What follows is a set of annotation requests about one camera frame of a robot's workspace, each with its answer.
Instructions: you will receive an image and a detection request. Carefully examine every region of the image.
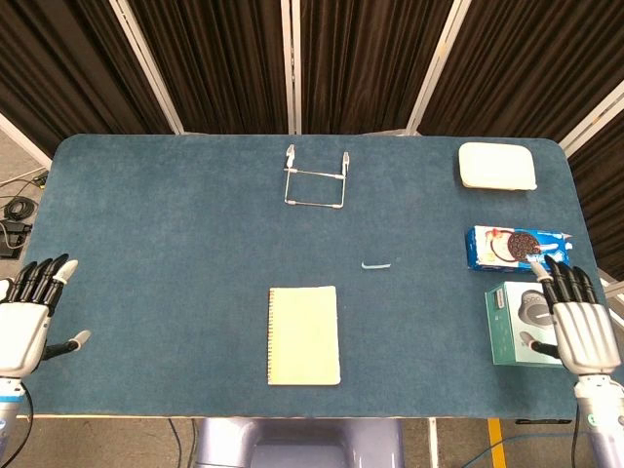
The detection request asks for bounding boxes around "white partition frame post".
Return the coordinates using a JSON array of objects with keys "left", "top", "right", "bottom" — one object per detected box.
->
[
  {"left": 0, "top": 112, "right": 54, "bottom": 171},
  {"left": 107, "top": 0, "right": 185, "bottom": 136},
  {"left": 559, "top": 81, "right": 624, "bottom": 158},
  {"left": 405, "top": 0, "right": 470, "bottom": 137},
  {"left": 279, "top": 0, "right": 304, "bottom": 136}
]

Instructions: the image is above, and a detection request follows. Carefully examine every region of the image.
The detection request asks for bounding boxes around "metal wire book stand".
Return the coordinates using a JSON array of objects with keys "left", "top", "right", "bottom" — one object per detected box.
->
[{"left": 283, "top": 143, "right": 353, "bottom": 211}]

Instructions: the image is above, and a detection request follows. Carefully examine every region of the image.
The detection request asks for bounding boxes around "dark brown pleated curtain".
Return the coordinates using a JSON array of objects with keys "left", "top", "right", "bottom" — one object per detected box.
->
[
  {"left": 0, "top": 0, "right": 171, "bottom": 158},
  {"left": 567, "top": 110, "right": 624, "bottom": 282},
  {"left": 127, "top": 0, "right": 290, "bottom": 136},
  {"left": 298, "top": 0, "right": 455, "bottom": 136},
  {"left": 419, "top": 0, "right": 624, "bottom": 143}
]

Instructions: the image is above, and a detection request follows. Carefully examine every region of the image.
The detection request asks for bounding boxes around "white table leg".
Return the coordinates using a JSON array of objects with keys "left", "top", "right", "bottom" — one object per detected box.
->
[{"left": 427, "top": 417, "right": 441, "bottom": 468}]

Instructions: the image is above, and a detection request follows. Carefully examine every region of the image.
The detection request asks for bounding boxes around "yellow spiral notebook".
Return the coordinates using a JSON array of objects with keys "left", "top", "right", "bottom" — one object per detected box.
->
[{"left": 266, "top": 285, "right": 342, "bottom": 387}]

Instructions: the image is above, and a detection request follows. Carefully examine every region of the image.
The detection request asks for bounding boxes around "lavender robot torso base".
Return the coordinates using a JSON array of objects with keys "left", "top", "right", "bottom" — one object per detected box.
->
[{"left": 194, "top": 417, "right": 406, "bottom": 468}]

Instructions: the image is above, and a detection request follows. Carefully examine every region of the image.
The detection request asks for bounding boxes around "blue cookie box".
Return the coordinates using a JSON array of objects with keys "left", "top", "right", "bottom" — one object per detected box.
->
[{"left": 465, "top": 224, "right": 574, "bottom": 272}]

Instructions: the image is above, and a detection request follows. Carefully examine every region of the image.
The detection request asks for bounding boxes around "coiled black floor cable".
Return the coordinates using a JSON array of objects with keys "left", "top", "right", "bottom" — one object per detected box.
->
[{"left": 3, "top": 196, "right": 38, "bottom": 221}]

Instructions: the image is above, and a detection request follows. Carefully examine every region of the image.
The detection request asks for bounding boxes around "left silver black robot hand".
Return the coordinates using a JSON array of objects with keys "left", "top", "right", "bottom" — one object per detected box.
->
[{"left": 0, "top": 253, "right": 93, "bottom": 379}]

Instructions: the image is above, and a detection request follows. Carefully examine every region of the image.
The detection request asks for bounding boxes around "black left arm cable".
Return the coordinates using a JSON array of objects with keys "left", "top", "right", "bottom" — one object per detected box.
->
[{"left": 18, "top": 383, "right": 35, "bottom": 468}]

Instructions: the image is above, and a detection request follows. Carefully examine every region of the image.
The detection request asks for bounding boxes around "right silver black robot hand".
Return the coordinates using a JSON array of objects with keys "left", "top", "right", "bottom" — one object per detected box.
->
[{"left": 520, "top": 253, "right": 621, "bottom": 376}]

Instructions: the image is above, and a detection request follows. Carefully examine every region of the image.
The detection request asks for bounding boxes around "black power adapter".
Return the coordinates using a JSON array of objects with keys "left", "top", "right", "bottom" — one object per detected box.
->
[{"left": 0, "top": 218, "right": 33, "bottom": 259}]

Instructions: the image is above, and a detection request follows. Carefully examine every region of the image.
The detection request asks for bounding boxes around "teal product box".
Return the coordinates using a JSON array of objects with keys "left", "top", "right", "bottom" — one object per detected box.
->
[{"left": 484, "top": 281, "right": 566, "bottom": 367}]

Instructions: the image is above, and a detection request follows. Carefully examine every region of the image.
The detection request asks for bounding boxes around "blue felt table mat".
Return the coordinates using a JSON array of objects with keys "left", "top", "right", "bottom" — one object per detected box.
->
[{"left": 13, "top": 132, "right": 608, "bottom": 420}]

